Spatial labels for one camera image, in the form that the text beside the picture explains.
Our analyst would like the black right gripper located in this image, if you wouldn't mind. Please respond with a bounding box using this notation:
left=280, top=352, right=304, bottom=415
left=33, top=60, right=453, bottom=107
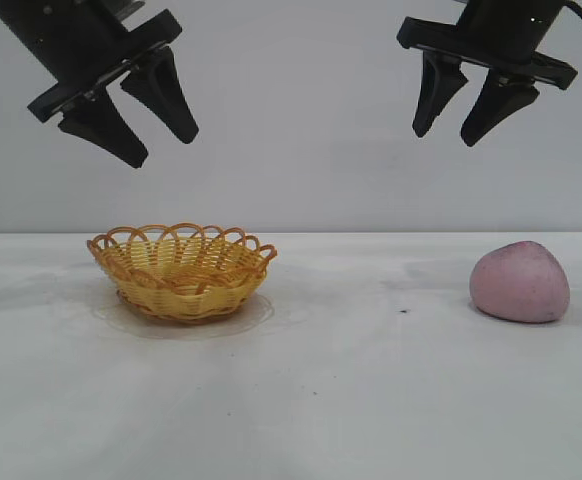
left=396, top=0, right=578, bottom=148

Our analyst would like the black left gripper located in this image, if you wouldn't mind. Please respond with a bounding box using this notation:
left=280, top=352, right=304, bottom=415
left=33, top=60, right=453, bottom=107
left=0, top=0, right=201, bottom=170

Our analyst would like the yellow orange woven basket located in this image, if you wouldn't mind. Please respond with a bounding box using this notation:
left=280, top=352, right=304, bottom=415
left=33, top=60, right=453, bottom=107
left=86, top=219, right=278, bottom=326

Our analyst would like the pink peach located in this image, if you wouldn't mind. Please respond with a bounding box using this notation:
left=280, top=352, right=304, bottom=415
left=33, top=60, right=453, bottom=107
left=469, top=240, right=571, bottom=325

